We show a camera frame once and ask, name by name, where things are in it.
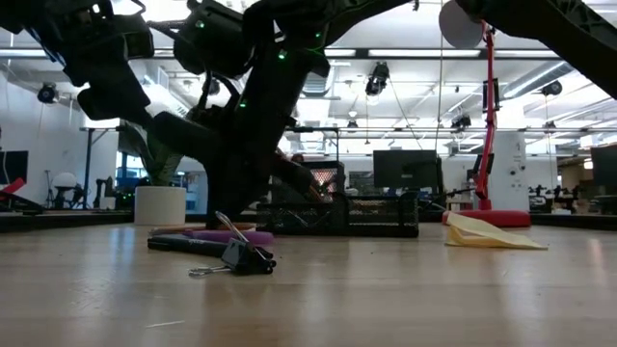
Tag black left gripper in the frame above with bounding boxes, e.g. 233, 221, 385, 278
57, 13, 155, 122

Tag yellow sticky note pad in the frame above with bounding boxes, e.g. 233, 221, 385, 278
443, 210, 550, 251

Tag red desk lamp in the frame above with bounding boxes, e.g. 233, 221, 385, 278
437, 0, 532, 228

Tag green spiky plant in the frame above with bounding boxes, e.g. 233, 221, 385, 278
118, 120, 187, 188

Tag black binder clip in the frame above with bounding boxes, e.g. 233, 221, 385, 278
187, 210, 279, 279

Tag purple pen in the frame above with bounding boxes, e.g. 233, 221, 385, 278
182, 228, 276, 246

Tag black ceiling-hung camera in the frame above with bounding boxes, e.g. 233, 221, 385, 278
364, 61, 390, 97

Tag black aluminium table frame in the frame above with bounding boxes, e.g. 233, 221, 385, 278
0, 209, 617, 233

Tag black monitor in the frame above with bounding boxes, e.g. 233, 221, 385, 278
372, 149, 443, 192
590, 144, 617, 189
0, 149, 29, 185

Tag black mesh desk organizer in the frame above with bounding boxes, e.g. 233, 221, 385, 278
255, 160, 420, 238

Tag small black cable piece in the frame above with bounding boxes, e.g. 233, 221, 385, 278
147, 234, 230, 258

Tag white plant pot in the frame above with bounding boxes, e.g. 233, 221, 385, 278
133, 185, 187, 227

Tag orange wooden pencil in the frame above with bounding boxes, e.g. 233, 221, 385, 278
148, 222, 257, 233

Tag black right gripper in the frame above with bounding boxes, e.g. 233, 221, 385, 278
148, 47, 334, 228

